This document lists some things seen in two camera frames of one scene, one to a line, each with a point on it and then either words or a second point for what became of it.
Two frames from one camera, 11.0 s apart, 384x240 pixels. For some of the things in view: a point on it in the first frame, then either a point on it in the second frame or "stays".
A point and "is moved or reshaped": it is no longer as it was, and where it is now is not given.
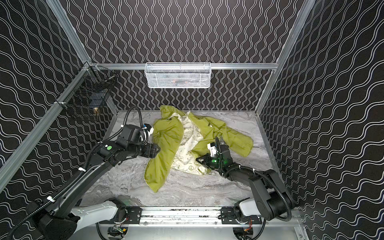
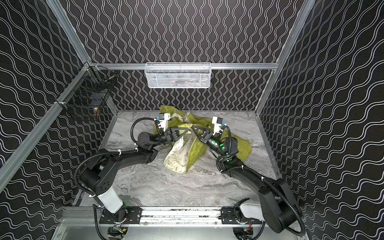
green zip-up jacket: (182, 138) is moved or reshaped
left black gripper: (151, 150) to (168, 135)
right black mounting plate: (229, 215) stays
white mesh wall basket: (178, 75) stays
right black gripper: (207, 160) to (204, 136)
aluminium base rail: (204, 216) stays
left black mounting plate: (126, 215) stays
